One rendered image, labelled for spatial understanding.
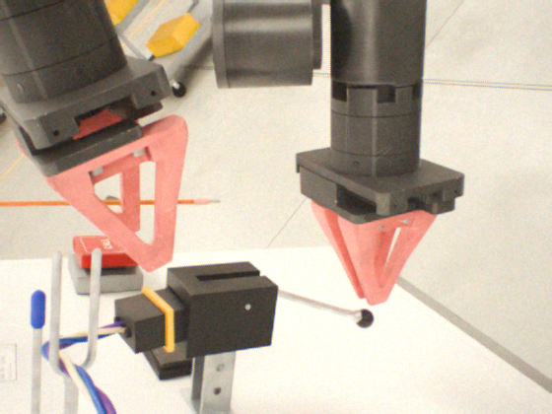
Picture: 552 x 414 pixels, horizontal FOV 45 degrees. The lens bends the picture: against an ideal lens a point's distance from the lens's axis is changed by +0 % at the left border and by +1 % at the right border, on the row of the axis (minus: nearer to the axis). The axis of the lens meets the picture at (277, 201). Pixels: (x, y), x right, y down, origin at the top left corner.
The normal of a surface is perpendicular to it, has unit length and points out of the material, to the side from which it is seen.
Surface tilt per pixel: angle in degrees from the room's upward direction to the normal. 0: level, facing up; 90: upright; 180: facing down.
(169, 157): 111
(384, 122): 76
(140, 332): 97
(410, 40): 97
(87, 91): 26
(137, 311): 45
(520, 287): 0
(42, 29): 87
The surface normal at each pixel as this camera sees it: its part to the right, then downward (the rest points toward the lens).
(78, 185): 0.54, 0.56
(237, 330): 0.47, 0.29
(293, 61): 0.02, 0.68
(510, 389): 0.11, -0.96
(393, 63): 0.18, 0.33
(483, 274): -0.62, -0.61
